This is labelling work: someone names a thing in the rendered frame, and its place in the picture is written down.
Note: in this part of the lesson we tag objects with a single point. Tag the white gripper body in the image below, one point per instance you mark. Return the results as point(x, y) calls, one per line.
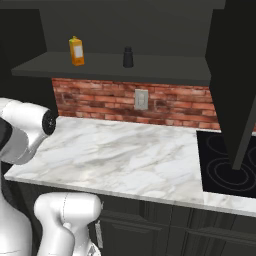
point(90, 249)

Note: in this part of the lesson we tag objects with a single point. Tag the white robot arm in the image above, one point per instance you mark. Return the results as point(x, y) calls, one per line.
point(23, 128)

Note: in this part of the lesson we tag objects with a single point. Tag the black shaker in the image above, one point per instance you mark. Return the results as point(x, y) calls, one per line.
point(128, 59)

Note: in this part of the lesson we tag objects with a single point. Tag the dark cabinet door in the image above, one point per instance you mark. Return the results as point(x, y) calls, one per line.
point(233, 73)

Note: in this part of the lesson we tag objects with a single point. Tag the dark base cupboard door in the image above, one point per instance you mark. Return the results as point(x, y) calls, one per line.
point(220, 241)
point(133, 233)

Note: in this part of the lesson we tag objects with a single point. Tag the black hob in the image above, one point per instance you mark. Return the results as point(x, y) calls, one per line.
point(220, 170)

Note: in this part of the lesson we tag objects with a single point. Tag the orange juice carton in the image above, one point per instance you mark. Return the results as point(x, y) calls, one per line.
point(77, 51)

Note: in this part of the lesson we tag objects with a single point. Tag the grey wall socket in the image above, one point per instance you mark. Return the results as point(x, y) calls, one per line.
point(141, 99)

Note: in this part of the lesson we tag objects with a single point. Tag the dark wall cabinet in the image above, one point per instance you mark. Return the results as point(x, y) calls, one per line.
point(140, 33)

